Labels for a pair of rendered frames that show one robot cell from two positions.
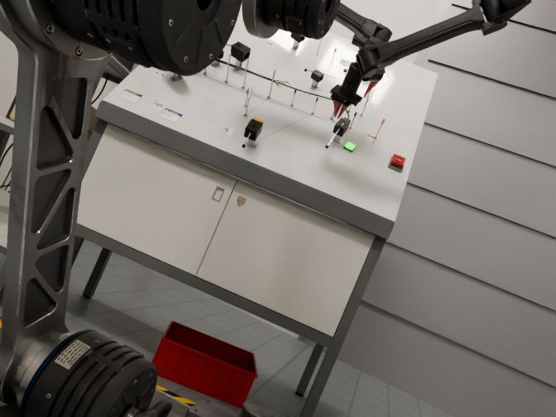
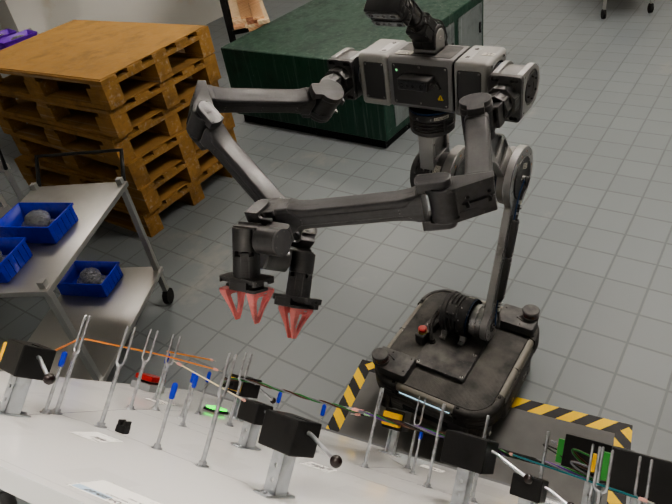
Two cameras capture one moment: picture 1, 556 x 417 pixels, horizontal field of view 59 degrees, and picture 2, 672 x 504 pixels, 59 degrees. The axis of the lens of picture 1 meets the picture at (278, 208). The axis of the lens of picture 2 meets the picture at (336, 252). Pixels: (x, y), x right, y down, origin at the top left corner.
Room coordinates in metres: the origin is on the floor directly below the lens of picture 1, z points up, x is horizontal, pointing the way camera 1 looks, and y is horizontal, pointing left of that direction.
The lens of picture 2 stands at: (2.58, 0.50, 2.11)
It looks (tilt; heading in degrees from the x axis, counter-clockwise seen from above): 37 degrees down; 206
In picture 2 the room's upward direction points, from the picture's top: 10 degrees counter-clockwise
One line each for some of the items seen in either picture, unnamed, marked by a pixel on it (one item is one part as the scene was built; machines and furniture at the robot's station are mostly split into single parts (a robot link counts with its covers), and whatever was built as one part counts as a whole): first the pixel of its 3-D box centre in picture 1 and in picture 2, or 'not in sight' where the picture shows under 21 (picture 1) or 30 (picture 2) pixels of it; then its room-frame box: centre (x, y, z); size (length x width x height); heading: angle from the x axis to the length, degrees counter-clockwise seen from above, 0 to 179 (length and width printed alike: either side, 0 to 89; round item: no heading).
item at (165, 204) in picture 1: (150, 198); not in sight; (1.87, 0.46, 0.60); 0.55 x 0.02 x 0.39; 85
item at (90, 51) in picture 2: not in sight; (114, 118); (-0.54, -2.53, 0.53); 1.44 x 0.99 x 1.07; 76
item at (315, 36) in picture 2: not in sight; (359, 57); (-2.17, -1.24, 0.33); 1.66 x 1.56 x 0.66; 164
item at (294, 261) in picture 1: (285, 256); not in sight; (1.82, -0.09, 0.60); 0.55 x 0.03 x 0.39; 85
